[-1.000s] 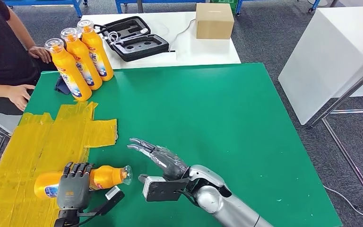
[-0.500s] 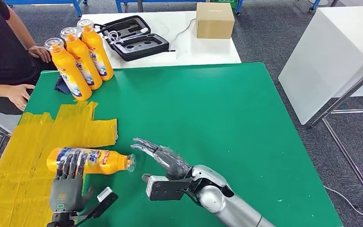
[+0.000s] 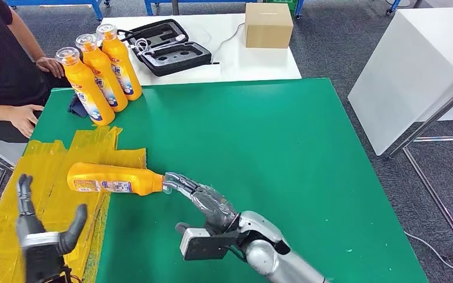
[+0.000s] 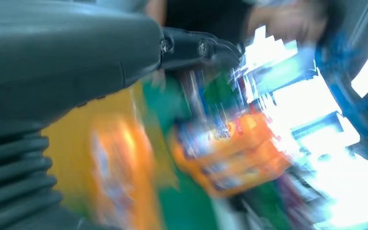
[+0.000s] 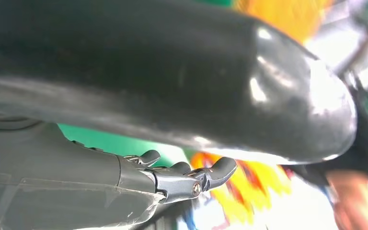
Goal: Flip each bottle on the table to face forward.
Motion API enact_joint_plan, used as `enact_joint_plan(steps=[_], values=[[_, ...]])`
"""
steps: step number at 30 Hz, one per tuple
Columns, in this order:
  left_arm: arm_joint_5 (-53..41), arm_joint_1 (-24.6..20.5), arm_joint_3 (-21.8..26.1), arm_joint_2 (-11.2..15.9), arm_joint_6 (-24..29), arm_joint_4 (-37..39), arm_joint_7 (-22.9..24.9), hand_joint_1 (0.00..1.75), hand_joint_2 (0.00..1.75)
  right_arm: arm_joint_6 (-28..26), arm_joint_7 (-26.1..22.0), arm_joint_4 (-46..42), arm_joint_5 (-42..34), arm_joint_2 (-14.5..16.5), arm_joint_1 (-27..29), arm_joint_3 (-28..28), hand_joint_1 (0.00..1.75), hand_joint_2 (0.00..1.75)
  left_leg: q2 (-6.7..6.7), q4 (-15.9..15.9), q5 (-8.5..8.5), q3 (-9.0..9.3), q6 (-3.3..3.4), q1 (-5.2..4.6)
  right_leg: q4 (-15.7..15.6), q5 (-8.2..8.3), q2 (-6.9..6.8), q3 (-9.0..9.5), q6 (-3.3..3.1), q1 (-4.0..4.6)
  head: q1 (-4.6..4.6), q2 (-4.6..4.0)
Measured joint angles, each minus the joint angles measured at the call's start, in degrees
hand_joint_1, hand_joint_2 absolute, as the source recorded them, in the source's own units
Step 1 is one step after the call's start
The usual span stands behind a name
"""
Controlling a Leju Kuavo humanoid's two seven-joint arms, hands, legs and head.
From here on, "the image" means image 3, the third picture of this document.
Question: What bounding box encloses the white board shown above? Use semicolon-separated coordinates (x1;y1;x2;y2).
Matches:
0;133;28;167

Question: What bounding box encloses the yellow tape patch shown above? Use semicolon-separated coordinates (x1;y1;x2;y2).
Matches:
0;126;148;283

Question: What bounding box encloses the black foam-lined case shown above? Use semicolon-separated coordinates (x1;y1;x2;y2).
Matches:
126;18;212;77

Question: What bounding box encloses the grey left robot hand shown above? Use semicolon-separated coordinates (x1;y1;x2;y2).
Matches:
15;173;88;283

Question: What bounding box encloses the blue cart frame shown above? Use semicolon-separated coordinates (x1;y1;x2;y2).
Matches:
5;0;112;21
144;0;258;17
296;0;403;19

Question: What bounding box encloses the person's left hand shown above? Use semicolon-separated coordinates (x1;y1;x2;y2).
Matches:
35;56;66;79

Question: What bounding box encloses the blue tablet case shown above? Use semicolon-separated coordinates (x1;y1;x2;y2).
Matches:
67;96;90;119

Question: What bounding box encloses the orange detergent bottle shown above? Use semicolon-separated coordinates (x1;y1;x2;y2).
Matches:
74;33;129;113
66;162;173;197
55;47;116;127
96;23;143;101

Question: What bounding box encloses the white table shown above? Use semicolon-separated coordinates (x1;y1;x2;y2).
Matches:
97;14;302;87

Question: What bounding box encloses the cardboard box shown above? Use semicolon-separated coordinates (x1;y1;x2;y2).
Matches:
244;3;294;49

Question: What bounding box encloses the thin white cable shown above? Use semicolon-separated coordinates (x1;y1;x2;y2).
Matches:
211;22;246;63

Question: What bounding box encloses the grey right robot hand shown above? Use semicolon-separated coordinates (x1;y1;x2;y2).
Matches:
163;172;238;235

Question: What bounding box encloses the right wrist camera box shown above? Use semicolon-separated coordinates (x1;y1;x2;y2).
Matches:
179;228;239;262

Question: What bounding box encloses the white cabinet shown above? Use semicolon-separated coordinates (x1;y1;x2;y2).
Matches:
347;6;453;156

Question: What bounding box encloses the coiled white charger cable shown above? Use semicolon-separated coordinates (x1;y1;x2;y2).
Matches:
134;34;186;55

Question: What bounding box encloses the person's right hand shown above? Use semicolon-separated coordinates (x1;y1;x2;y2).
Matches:
7;103;45;139

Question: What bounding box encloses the grey floor cable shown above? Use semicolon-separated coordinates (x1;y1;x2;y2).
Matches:
404;231;453;283

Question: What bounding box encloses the person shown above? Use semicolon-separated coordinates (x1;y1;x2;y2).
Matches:
0;0;73;143

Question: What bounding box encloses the black cable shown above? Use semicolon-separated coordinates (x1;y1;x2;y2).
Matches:
117;29;137;42

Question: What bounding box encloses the green plastic crate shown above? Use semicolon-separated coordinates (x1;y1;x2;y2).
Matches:
265;0;302;15

